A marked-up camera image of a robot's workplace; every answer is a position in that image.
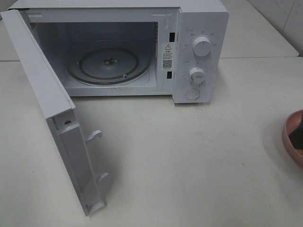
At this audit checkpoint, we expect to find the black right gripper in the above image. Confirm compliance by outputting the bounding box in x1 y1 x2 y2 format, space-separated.
287 119 303 150

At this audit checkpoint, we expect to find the pink round plate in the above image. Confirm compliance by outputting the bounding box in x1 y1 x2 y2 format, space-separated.
282 110 303 168

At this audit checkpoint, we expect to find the round white door button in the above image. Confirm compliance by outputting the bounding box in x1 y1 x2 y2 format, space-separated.
186 89 200 100

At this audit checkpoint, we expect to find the white timer knob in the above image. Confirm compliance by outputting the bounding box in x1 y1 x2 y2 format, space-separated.
189 67 205 84

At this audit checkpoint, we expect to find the upper white power knob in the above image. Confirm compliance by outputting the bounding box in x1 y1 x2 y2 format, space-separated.
192 35 212 57

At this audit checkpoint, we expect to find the white microwave oven body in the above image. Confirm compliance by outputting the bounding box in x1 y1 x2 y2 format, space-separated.
6 0 229 104

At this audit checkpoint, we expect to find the white warning label sticker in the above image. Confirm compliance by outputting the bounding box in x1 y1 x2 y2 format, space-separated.
161 43 176 70

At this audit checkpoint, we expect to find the glass microwave turntable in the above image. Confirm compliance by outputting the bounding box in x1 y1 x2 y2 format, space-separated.
66 39 155 85

